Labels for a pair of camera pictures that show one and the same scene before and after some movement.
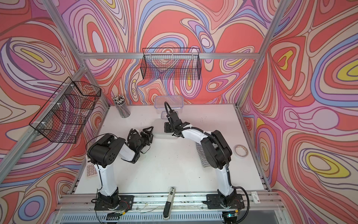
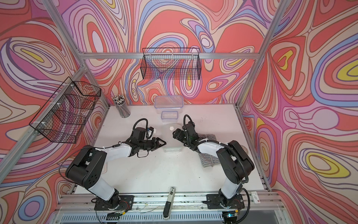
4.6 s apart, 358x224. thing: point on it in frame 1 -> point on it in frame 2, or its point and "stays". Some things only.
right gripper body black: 169,128 -> 182,136
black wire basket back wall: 172,63 stays
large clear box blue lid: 175,102 stays
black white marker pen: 168,205 stays
